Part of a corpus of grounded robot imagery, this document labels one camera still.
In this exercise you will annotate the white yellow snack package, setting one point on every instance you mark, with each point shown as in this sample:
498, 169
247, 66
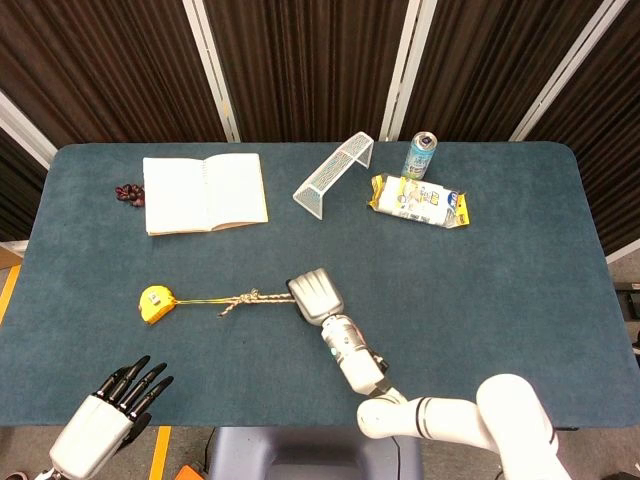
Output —
415, 200

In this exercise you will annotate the light blue drink can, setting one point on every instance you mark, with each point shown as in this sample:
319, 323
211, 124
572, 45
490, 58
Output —
419, 160

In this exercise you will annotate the dark purple grape bunch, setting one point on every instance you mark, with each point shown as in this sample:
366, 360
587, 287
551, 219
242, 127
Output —
131, 194

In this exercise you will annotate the black equipment box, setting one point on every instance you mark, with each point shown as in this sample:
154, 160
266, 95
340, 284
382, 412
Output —
629, 300

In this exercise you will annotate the blue felt table cloth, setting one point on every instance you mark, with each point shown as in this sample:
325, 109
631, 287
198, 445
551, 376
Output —
450, 300

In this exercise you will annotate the orange object on floor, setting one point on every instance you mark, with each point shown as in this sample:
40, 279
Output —
192, 474

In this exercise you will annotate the open white notebook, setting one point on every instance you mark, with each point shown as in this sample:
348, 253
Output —
175, 195

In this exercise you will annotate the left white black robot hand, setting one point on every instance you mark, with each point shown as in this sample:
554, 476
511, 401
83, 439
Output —
95, 430

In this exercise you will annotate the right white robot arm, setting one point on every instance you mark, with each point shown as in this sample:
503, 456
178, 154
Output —
360, 370

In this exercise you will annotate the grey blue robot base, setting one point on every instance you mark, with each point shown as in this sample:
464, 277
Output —
310, 455

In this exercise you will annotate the white partition frame post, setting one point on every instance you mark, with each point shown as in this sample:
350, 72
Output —
565, 70
407, 65
210, 65
622, 251
12, 247
25, 130

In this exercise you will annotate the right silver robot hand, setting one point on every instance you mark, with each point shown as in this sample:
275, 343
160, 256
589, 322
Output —
317, 295

